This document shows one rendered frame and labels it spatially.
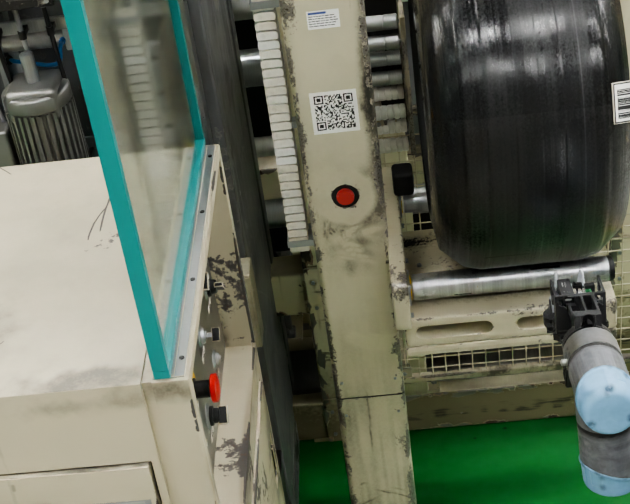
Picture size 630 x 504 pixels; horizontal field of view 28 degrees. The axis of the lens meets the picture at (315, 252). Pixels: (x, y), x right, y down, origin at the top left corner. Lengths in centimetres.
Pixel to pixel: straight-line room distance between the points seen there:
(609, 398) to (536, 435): 156
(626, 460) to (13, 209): 91
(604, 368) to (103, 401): 63
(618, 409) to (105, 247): 70
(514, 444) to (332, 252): 113
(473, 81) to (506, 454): 147
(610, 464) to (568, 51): 58
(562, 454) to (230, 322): 129
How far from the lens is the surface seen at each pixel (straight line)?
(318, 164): 207
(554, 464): 310
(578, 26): 186
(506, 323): 215
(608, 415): 163
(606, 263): 215
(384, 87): 247
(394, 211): 225
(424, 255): 239
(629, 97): 188
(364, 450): 245
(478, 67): 183
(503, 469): 309
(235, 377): 201
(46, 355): 152
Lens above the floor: 215
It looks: 34 degrees down
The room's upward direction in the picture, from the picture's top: 8 degrees counter-clockwise
